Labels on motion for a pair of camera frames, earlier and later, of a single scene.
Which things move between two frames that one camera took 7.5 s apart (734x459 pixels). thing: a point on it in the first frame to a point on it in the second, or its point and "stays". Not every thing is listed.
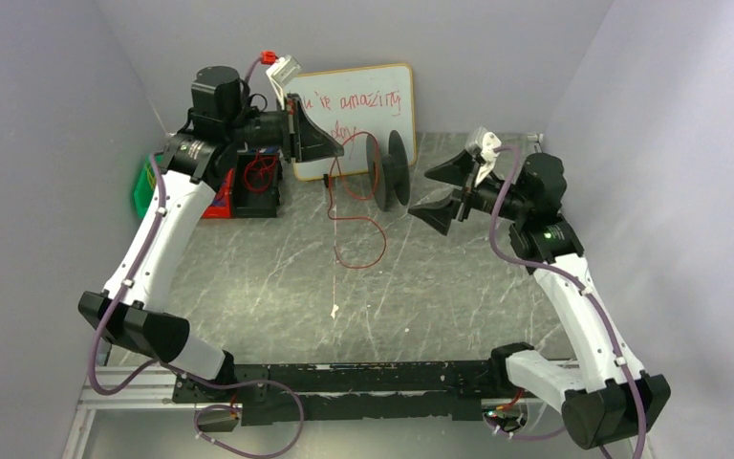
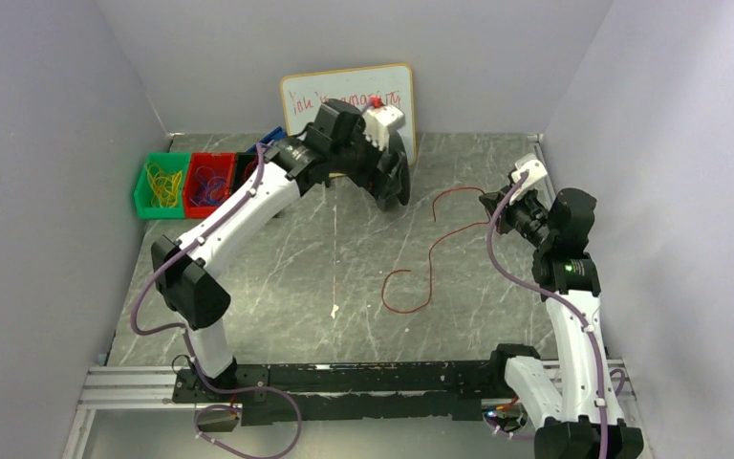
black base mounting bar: [358, 390] stays
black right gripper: [465, 192] to [504, 210]
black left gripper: [294, 128] to [386, 167]
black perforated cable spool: [390, 174] stays
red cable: [358, 198] to [430, 251]
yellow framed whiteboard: [353, 104] stays
